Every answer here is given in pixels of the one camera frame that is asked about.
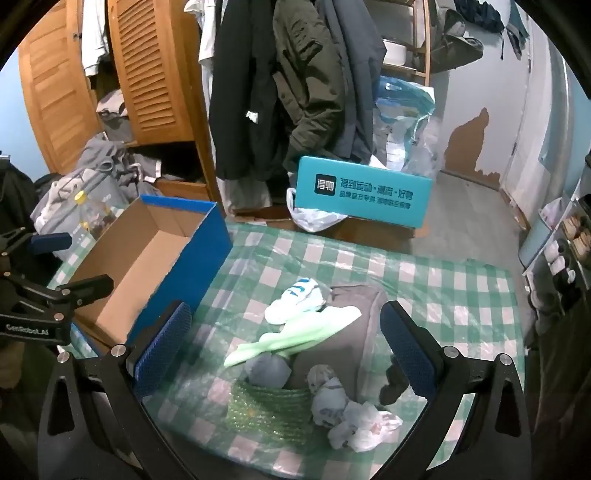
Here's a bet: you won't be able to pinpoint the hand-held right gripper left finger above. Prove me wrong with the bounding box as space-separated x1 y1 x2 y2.
37 300 195 480

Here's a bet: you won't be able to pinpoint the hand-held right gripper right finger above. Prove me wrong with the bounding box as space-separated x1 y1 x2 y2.
380 300 537 480

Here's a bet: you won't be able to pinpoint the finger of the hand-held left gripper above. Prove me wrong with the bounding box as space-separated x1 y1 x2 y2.
0 274 115 322
0 227 75 260

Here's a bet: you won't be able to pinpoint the dark sock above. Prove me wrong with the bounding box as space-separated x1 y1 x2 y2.
385 362 409 393

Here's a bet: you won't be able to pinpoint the white cloth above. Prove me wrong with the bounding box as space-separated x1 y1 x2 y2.
327 399 403 452

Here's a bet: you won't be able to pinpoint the white grey sock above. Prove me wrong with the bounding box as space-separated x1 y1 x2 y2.
307 364 354 428

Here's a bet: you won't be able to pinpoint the blue-grey sock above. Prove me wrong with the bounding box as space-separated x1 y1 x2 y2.
244 353 293 391

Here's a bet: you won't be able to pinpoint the blue cardboard box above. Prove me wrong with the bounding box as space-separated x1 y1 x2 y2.
69 195 234 356

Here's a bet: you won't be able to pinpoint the light green cloth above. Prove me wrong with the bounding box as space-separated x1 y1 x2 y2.
224 305 362 368

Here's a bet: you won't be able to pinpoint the white sock with blue stripes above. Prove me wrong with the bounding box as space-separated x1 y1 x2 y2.
264 278 326 324

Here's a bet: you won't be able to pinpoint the plastic bottle with yellow cap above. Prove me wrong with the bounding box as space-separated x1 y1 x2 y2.
74 191 116 241

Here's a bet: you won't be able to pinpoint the grey tote bag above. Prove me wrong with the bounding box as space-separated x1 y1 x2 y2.
32 166 130 232

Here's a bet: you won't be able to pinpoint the grey cloth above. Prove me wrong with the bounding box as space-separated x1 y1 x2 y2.
281 285 416 407

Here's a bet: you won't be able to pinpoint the person's black jacket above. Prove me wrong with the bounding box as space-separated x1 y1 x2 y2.
0 164 38 232

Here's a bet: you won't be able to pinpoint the green white checked tablecloth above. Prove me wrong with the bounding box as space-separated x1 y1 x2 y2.
46 224 529 476

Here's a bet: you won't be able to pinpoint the pile of grey clothes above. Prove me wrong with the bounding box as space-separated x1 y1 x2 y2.
74 88 162 185

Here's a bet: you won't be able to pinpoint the green bubble wrap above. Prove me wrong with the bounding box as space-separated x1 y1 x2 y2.
225 378 319 446

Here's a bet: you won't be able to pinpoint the panelled wooden wardrobe door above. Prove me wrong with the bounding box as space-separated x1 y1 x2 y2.
18 0 105 174

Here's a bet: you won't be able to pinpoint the white plastic bag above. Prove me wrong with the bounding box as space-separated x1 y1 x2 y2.
286 187 349 233

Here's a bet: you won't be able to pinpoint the teal box lid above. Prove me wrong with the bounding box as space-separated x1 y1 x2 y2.
294 156 433 228

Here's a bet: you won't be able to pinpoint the shoe rack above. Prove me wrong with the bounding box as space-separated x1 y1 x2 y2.
517 152 591 324

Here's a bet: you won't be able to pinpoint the white hanging garment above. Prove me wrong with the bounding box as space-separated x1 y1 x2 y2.
81 0 112 77

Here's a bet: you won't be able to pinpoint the clear plastic bag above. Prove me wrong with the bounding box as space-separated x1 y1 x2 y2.
369 83 444 178

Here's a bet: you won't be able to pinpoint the white door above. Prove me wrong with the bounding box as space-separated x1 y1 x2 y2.
503 46 573 217

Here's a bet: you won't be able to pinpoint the white shirt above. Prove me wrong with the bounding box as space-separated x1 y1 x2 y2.
185 0 232 65

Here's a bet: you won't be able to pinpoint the olive green jacket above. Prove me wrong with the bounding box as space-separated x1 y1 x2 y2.
272 0 347 174

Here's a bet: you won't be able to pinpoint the grey-blue jacket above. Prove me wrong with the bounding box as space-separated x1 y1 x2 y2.
318 0 389 164

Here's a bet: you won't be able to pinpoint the white pot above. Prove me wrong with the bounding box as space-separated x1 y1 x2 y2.
381 39 407 65

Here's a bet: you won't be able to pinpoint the grey-green hanging bag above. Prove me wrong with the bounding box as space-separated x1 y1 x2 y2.
434 7 483 70

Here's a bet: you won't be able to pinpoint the wooden shelf rack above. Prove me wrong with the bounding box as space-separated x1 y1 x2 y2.
379 0 432 86

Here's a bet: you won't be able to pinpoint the dark blue hanging clothes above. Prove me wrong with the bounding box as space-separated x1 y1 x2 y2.
455 0 527 58

